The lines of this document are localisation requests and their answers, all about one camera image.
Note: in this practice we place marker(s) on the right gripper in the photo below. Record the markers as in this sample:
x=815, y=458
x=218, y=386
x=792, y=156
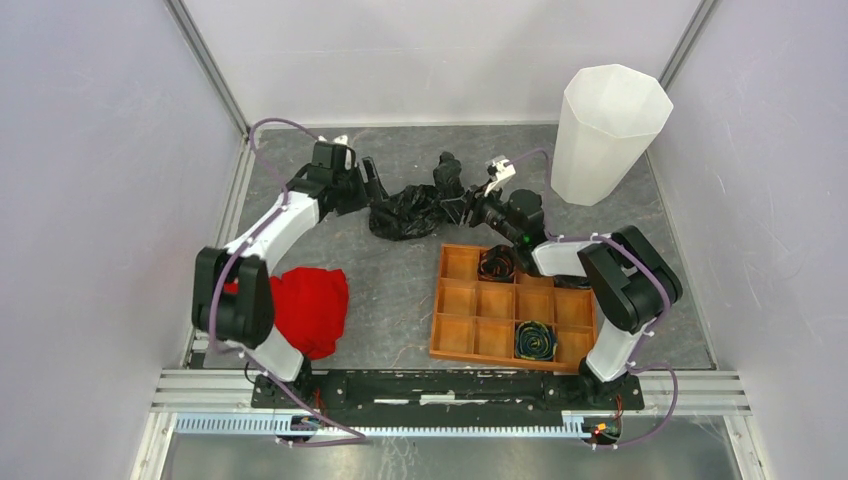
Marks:
x=477, y=201

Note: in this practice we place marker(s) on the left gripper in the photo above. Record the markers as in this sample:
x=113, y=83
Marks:
x=374, y=186

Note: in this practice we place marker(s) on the black trash bag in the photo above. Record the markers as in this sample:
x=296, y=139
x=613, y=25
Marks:
x=418, y=210

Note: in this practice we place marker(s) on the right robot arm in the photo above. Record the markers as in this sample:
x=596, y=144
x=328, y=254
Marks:
x=633, y=285

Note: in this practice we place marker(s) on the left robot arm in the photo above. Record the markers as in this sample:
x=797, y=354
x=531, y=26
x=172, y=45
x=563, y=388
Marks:
x=232, y=297

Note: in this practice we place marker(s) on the white trash bin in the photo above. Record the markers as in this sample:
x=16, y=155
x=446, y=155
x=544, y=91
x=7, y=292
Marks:
x=610, y=115

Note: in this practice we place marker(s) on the rolled sock orange stripes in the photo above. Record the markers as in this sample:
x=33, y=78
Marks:
x=497, y=264

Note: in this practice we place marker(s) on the wooden compartment tray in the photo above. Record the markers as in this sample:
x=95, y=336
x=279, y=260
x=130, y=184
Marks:
x=478, y=321

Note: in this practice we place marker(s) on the rolled sock dark green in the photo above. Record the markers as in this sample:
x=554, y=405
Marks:
x=572, y=282

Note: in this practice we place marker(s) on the rolled sock yellow blue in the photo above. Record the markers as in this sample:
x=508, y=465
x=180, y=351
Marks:
x=535, y=341

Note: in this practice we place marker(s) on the red cloth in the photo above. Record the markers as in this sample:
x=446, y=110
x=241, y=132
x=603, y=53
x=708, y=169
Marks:
x=311, y=306

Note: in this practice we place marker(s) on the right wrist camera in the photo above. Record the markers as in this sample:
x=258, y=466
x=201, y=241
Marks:
x=500, y=170

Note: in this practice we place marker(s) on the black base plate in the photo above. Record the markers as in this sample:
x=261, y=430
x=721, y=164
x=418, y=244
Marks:
x=459, y=398

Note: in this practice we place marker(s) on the white slotted cable duct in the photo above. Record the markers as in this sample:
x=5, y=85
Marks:
x=292, y=426

